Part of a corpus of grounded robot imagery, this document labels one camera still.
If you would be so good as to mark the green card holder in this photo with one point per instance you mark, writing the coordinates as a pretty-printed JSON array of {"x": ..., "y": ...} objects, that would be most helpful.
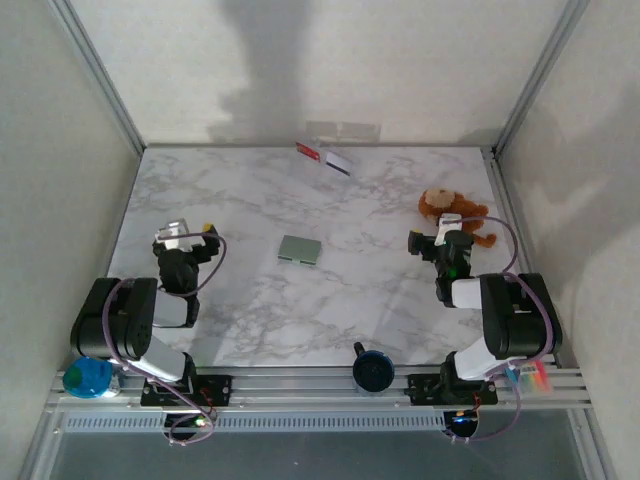
[{"x": 299, "y": 250}]

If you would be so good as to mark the red credit card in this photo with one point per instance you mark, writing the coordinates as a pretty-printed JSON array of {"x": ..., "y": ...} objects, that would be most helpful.
[{"x": 307, "y": 151}]

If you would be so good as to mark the clear box with red card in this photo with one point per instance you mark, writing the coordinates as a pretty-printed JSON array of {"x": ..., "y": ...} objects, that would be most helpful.
[{"x": 345, "y": 131}]

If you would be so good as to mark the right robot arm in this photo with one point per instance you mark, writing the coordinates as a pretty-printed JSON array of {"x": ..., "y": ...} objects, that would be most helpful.
[{"x": 515, "y": 320}]

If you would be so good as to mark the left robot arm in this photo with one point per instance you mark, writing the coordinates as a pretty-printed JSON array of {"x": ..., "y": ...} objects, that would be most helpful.
[{"x": 115, "y": 320}]

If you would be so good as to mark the brown plush monkey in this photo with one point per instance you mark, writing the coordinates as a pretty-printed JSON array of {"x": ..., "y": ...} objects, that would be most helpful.
[{"x": 470, "y": 207}]

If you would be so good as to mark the black blue round knob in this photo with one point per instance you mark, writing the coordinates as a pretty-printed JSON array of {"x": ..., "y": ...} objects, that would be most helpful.
[{"x": 372, "y": 370}]

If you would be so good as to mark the blue round container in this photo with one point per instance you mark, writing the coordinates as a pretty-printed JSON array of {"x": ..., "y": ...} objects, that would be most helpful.
[{"x": 87, "y": 377}]

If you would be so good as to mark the rainbow colour label pack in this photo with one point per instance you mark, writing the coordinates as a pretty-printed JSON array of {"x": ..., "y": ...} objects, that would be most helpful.
[{"x": 535, "y": 380}]

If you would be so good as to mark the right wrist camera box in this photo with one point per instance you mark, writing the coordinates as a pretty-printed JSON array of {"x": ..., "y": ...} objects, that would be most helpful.
[{"x": 448, "y": 227}]

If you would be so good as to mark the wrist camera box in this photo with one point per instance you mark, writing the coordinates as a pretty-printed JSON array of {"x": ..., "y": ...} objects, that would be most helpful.
[
  {"x": 448, "y": 227},
  {"x": 173, "y": 235}
]

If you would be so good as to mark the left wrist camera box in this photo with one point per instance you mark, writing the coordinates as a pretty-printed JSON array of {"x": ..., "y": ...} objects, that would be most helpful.
[{"x": 173, "y": 235}]

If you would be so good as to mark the aluminium side rail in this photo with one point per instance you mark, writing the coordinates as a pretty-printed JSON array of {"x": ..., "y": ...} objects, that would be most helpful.
[{"x": 510, "y": 220}]

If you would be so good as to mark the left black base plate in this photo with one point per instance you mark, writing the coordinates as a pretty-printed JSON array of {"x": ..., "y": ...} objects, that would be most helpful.
[{"x": 220, "y": 387}]

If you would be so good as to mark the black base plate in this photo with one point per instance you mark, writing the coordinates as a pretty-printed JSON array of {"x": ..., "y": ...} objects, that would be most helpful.
[
  {"x": 220, "y": 387},
  {"x": 422, "y": 387}
]

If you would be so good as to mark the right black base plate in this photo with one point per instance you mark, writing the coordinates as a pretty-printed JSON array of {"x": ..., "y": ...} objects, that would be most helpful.
[{"x": 422, "y": 387}]

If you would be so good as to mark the aluminium mounting rail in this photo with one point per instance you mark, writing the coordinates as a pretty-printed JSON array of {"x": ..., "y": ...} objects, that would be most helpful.
[{"x": 300, "y": 387}]

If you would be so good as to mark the left aluminium frame post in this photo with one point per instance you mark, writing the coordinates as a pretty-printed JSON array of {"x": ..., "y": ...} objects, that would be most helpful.
[{"x": 100, "y": 75}]

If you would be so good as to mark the aluminium frame post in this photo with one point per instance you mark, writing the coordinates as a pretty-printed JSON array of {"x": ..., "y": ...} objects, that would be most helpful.
[
  {"x": 100, "y": 75},
  {"x": 540, "y": 75}
]

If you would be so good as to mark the right aluminium frame post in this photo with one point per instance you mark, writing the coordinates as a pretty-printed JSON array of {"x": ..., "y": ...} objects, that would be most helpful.
[{"x": 540, "y": 75}]

